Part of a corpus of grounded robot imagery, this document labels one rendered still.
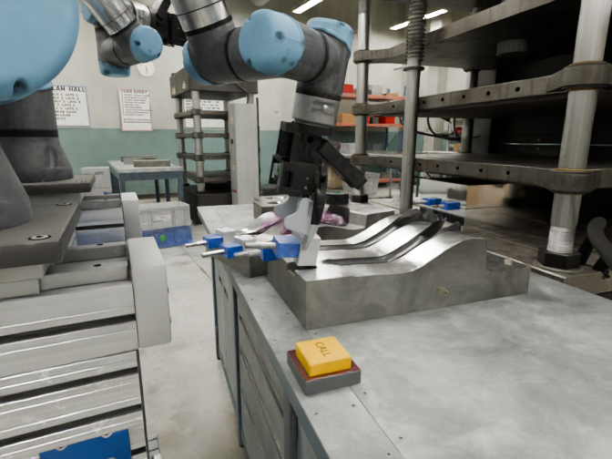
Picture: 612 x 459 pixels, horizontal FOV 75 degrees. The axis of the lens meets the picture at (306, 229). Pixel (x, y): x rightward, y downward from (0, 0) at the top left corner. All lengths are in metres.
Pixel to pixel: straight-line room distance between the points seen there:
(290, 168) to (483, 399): 0.42
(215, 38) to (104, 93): 7.38
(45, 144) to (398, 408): 0.79
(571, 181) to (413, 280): 0.55
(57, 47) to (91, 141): 7.63
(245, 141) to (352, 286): 4.63
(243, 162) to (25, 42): 4.96
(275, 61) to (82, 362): 0.41
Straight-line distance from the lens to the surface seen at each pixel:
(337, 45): 0.65
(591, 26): 1.22
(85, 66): 8.05
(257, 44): 0.56
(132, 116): 7.99
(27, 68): 0.32
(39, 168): 0.92
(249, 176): 5.29
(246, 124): 5.26
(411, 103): 1.76
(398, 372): 0.61
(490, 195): 1.60
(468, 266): 0.83
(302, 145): 0.66
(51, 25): 0.33
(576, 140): 1.19
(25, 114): 0.93
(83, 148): 7.96
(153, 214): 4.32
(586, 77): 1.18
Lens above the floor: 1.12
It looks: 13 degrees down
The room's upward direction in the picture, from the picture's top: straight up
